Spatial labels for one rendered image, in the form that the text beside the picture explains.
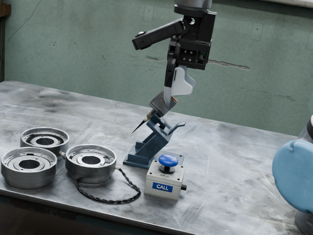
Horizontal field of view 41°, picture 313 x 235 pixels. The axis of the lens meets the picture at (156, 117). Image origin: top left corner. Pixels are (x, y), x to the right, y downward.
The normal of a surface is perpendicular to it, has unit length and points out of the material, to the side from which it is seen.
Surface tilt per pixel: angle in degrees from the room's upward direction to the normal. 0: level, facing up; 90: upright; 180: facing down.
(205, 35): 90
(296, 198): 97
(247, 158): 0
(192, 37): 90
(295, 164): 97
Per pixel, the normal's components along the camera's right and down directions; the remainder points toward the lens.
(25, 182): 0.15, 0.37
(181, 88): -0.18, 0.27
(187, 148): 0.15, -0.92
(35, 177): 0.47, 0.38
